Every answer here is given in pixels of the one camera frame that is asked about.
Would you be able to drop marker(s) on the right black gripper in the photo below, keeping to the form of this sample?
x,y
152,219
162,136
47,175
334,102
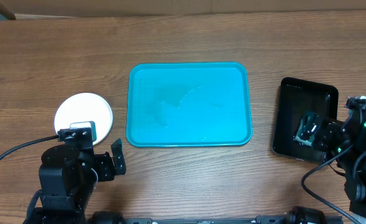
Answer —
x,y
328,130

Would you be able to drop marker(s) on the white plate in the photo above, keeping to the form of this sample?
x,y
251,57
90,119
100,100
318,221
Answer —
x,y
85,108

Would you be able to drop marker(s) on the green scouring sponge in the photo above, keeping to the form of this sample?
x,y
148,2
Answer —
x,y
308,126

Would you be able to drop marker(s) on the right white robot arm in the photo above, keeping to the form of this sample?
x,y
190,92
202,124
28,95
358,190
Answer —
x,y
344,142

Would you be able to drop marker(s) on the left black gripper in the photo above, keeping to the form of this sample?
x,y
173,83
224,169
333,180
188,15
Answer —
x,y
109,168

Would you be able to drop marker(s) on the teal plastic tray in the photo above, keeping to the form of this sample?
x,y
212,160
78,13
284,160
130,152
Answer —
x,y
202,104

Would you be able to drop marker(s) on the black water tray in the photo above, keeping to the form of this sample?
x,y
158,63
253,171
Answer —
x,y
296,97

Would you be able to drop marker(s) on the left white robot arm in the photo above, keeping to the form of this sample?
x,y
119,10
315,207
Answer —
x,y
68,176

